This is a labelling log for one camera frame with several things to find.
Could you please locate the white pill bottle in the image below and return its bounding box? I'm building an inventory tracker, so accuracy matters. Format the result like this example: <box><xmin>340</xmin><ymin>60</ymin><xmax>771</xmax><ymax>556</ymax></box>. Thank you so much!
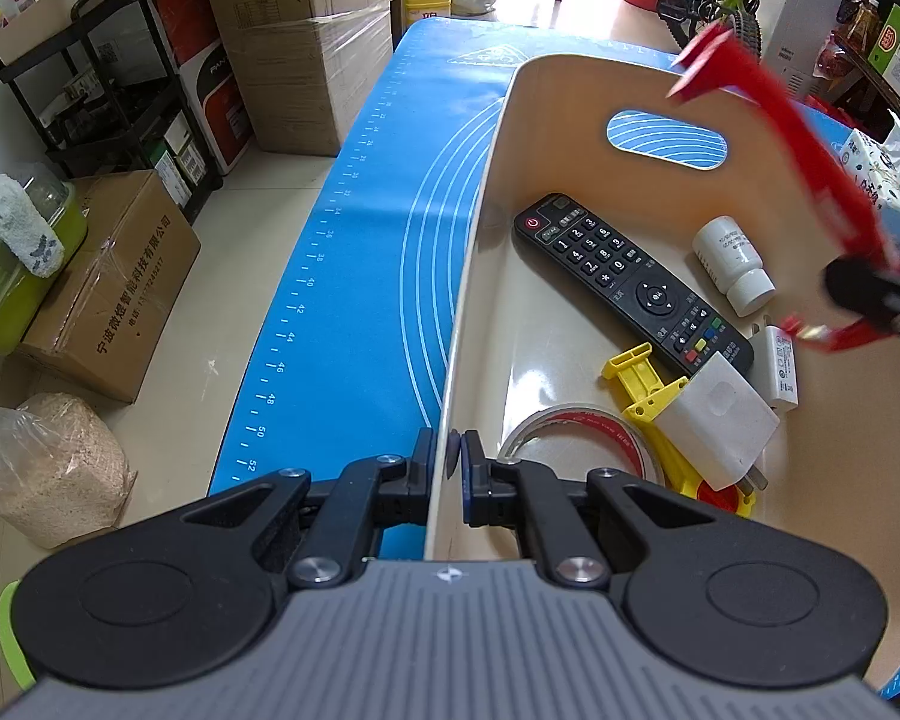
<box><xmin>691</xmin><ymin>214</ymin><xmax>778</xmax><ymax>318</ymax></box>

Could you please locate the blue silicone mat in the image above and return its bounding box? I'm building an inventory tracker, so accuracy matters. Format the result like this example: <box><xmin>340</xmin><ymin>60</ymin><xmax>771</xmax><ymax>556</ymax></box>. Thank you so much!
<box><xmin>210</xmin><ymin>19</ymin><xmax>900</xmax><ymax>697</ymax></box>

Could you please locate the white appliance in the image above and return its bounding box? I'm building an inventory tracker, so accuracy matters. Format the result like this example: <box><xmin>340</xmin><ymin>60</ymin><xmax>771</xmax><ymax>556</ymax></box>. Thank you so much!
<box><xmin>763</xmin><ymin>0</ymin><xmax>895</xmax><ymax>103</ymax></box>

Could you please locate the cream plastic storage bin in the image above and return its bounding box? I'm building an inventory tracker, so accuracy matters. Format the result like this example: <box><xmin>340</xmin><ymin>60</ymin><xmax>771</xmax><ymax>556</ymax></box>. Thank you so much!
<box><xmin>423</xmin><ymin>52</ymin><xmax>900</xmax><ymax>692</ymax></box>

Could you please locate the red plastic tool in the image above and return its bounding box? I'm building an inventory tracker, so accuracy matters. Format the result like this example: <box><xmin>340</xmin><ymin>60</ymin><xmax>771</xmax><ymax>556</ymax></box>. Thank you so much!
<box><xmin>666</xmin><ymin>21</ymin><xmax>900</xmax><ymax>356</ymax></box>

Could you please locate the clear bag of grain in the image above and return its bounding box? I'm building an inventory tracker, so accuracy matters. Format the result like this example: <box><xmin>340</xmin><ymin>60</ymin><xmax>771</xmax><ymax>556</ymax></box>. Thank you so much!
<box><xmin>0</xmin><ymin>391</ymin><xmax>138</xmax><ymax>551</ymax></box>

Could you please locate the amber bottle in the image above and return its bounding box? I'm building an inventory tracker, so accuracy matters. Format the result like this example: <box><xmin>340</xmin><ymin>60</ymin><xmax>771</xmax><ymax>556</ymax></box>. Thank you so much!
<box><xmin>844</xmin><ymin>0</ymin><xmax>881</xmax><ymax>55</ymax></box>

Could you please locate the green children's bicycle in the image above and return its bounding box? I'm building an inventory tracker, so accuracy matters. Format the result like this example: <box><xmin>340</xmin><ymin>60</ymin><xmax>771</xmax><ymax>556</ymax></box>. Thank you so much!
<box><xmin>656</xmin><ymin>0</ymin><xmax>788</xmax><ymax>62</ymax></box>

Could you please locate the yellow toy tool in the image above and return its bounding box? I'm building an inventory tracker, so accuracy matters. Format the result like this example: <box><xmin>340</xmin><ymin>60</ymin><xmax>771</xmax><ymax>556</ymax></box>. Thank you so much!
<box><xmin>600</xmin><ymin>343</ymin><xmax>755</xmax><ymax>518</ymax></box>

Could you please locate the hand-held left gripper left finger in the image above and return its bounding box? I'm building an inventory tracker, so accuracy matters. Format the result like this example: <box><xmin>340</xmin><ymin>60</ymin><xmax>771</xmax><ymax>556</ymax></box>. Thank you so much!
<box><xmin>181</xmin><ymin>427</ymin><xmax>436</xmax><ymax>590</ymax></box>

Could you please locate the black remote control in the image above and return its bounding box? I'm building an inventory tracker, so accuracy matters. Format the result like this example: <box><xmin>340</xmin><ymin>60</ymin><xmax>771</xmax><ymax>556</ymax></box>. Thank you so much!
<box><xmin>513</xmin><ymin>193</ymin><xmax>755</xmax><ymax>380</ymax></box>

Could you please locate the large white charger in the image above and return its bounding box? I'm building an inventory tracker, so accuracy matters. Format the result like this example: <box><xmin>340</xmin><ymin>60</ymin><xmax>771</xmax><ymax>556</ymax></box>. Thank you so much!
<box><xmin>665</xmin><ymin>354</ymin><xmax>783</xmax><ymax>500</ymax></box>

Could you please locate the tissue pack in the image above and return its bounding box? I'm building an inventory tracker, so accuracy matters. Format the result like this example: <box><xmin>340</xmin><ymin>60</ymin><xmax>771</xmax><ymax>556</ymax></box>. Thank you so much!
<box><xmin>838</xmin><ymin>110</ymin><xmax>900</xmax><ymax>227</ymax></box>

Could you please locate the large wrapped cardboard box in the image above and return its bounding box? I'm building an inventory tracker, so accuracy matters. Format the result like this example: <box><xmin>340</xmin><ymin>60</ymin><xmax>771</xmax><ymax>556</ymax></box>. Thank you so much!
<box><xmin>195</xmin><ymin>0</ymin><xmax>395</xmax><ymax>160</ymax></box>

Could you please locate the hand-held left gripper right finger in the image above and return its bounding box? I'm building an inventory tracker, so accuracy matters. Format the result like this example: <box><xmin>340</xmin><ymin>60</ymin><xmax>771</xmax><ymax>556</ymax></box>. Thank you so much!
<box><xmin>459</xmin><ymin>429</ymin><xmax>725</xmax><ymax>589</ymax></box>

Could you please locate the red and white appliance box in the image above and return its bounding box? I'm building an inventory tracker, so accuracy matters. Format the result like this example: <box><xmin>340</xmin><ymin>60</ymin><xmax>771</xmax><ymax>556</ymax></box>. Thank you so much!
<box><xmin>154</xmin><ymin>0</ymin><xmax>256</xmax><ymax>178</ymax></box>

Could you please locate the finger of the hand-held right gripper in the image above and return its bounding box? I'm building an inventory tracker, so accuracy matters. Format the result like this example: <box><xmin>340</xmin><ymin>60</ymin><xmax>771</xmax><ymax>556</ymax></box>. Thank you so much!
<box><xmin>825</xmin><ymin>257</ymin><xmax>900</xmax><ymax>362</ymax></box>

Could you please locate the open cardboard box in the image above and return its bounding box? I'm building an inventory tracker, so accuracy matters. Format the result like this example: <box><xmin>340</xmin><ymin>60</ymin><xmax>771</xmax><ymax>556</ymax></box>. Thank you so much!
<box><xmin>0</xmin><ymin>0</ymin><xmax>133</xmax><ymax>65</ymax></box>

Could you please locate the black shelf cart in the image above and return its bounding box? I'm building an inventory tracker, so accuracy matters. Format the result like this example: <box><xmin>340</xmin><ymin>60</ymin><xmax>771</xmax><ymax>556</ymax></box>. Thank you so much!
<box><xmin>0</xmin><ymin>0</ymin><xmax>223</xmax><ymax>200</ymax></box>

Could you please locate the white and grey towel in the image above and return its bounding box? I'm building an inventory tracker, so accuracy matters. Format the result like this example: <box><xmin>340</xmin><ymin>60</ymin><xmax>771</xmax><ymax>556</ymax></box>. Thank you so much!
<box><xmin>0</xmin><ymin>173</ymin><xmax>66</xmax><ymax>281</ymax></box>

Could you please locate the printed cardboard box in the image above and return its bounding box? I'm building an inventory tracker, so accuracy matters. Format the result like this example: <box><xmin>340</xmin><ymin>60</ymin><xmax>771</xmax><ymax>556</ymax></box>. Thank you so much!
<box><xmin>19</xmin><ymin>169</ymin><xmax>203</xmax><ymax>405</ymax></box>

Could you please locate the red and white tape roll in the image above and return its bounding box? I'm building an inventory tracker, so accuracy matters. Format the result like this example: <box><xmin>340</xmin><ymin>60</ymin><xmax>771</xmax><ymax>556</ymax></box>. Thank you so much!
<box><xmin>495</xmin><ymin>403</ymin><xmax>665</xmax><ymax>482</ymax></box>

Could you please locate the green container with clear lid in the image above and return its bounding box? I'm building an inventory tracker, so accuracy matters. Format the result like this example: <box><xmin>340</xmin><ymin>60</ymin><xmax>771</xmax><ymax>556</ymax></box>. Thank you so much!
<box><xmin>0</xmin><ymin>171</ymin><xmax>89</xmax><ymax>358</ymax></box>

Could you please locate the small white charger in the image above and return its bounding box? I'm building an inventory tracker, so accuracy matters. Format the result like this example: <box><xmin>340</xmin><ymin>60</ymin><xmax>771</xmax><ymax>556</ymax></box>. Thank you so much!
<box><xmin>750</xmin><ymin>319</ymin><xmax>804</xmax><ymax>413</ymax></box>

